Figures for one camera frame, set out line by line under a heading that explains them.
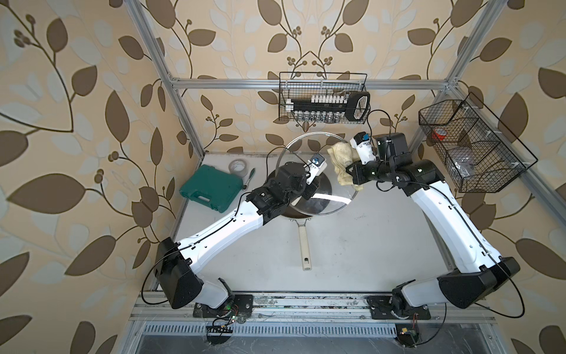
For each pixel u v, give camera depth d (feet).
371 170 1.95
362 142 2.03
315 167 1.97
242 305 2.41
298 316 2.42
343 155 2.27
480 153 2.37
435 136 2.71
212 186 3.36
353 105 2.75
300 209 2.47
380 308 2.42
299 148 4.04
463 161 2.43
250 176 3.65
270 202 1.70
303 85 2.99
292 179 1.77
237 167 3.77
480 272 1.27
